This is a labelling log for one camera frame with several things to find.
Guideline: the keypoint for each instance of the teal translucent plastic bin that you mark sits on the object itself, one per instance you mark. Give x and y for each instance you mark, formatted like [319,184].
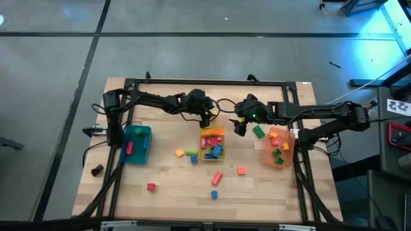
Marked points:
[136,157]

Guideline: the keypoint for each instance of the light green cylinder block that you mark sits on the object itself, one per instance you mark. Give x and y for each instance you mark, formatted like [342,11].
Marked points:
[191,151]

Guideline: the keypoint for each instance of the black cabinet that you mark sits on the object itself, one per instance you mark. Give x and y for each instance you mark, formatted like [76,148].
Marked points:
[385,154]

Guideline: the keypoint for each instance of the blue cylinder block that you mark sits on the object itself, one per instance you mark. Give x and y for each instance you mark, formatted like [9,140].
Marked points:
[146,143]

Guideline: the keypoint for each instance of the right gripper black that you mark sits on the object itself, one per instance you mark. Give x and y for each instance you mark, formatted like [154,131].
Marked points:
[257,110]

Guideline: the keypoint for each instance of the red two-by-four brick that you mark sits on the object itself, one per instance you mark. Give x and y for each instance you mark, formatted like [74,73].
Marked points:
[203,143]

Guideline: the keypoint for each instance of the red cylinder block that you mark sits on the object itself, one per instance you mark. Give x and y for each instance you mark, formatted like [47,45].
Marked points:
[129,148]

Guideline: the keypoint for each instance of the black frame clamp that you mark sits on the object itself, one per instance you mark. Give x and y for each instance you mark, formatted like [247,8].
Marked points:
[148,76]
[252,77]

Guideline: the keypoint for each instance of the yellow two-by-four brick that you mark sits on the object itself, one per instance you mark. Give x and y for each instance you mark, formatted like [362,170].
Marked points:
[207,132]

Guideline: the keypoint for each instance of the red-framed device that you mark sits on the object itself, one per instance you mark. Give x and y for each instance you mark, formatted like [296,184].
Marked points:
[389,136]

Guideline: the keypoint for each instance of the orange translucent plastic bin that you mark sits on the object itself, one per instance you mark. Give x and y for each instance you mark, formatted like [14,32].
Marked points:
[289,160]

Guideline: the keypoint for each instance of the orange two-by-four brick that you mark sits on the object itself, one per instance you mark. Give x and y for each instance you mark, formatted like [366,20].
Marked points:
[219,131]

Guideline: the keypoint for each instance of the white marker sheet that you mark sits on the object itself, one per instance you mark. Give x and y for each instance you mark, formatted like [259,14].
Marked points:
[398,107]

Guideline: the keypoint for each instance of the blue two-by-four brick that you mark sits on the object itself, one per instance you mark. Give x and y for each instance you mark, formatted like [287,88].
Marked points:
[218,149]
[210,156]

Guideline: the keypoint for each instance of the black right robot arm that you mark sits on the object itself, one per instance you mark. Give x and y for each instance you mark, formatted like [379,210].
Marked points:
[321,110]

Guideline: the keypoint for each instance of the black beam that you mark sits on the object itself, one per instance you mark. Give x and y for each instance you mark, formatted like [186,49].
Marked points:
[363,82]

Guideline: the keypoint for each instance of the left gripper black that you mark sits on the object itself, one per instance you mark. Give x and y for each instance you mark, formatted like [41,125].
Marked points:
[198,102]

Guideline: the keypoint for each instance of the salmon cylinder block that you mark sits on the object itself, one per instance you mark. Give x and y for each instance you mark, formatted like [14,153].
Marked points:
[217,178]

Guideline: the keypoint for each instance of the orange-red two-by-two brick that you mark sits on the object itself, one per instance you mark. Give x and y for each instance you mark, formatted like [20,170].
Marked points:
[241,171]
[275,141]

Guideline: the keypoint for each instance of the small dark block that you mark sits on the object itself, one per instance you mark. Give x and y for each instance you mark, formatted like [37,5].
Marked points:
[97,170]

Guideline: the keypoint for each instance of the blue two-by-two brick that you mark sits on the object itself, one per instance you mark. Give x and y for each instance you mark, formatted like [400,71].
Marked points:
[194,159]
[214,194]

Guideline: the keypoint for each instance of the orange-red two-by-four brick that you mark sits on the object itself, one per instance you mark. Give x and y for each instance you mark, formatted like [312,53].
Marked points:
[220,138]
[212,141]

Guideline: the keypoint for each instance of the green two-by-two brick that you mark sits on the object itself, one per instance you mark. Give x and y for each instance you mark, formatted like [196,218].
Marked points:
[277,153]
[280,161]

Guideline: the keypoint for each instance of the red two-by-two brick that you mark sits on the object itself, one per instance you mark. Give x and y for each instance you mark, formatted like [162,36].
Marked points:
[151,187]

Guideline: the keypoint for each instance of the yellow two-by-two brick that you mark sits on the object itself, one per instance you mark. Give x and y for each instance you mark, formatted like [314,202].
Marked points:
[285,146]
[179,152]
[273,134]

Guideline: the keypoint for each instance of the yellow translucent plastic bin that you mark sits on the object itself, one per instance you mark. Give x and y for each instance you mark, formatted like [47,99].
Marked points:
[201,158]

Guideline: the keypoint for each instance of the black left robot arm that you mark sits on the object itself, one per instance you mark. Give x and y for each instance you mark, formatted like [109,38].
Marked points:
[154,99]

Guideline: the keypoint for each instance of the silver metal bracket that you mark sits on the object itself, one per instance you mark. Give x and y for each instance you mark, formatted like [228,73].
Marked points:
[297,227]
[118,224]

